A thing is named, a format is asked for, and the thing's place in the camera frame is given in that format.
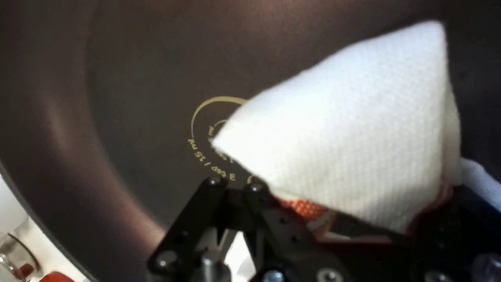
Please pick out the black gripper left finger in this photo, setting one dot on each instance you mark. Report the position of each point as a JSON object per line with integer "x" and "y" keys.
{"x": 188, "y": 228}

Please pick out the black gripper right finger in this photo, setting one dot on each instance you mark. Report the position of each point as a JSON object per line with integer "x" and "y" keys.
{"x": 459, "y": 235}

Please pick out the black frying pan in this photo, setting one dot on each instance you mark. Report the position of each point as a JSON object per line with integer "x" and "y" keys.
{"x": 131, "y": 103}

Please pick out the white red-striped dish cloth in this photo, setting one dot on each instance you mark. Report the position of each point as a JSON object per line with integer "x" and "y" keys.
{"x": 354, "y": 130}

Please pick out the red bowl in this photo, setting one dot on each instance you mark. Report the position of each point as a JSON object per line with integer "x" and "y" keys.
{"x": 55, "y": 277}

